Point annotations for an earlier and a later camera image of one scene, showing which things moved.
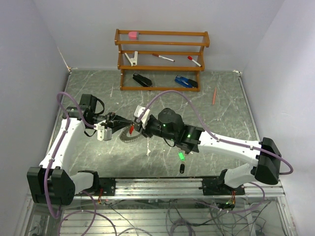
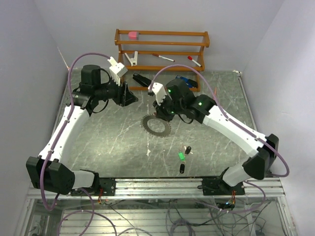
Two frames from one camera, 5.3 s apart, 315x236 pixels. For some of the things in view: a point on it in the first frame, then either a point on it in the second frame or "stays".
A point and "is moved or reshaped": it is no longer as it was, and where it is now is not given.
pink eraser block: [133, 35] stays
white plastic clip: [133, 61] stays
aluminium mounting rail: [210, 187] stays
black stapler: [143, 80] stays
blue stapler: [186, 82] stays
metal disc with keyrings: [125, 136] is moved or reshaped
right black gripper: [145, 132] → [160, 111]
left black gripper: [116, 122] → [124, 97]
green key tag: [181, 156] stays
